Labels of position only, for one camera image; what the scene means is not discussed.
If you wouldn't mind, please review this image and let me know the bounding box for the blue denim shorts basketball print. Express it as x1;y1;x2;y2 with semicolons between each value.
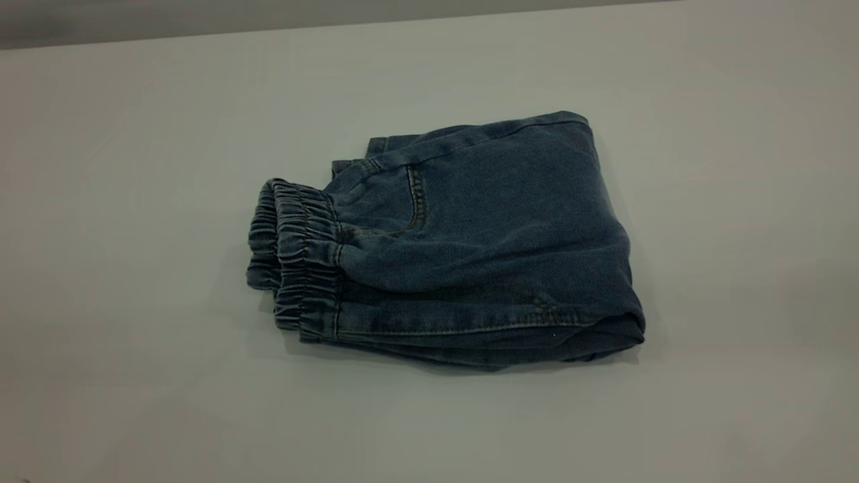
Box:
246;111;646;371

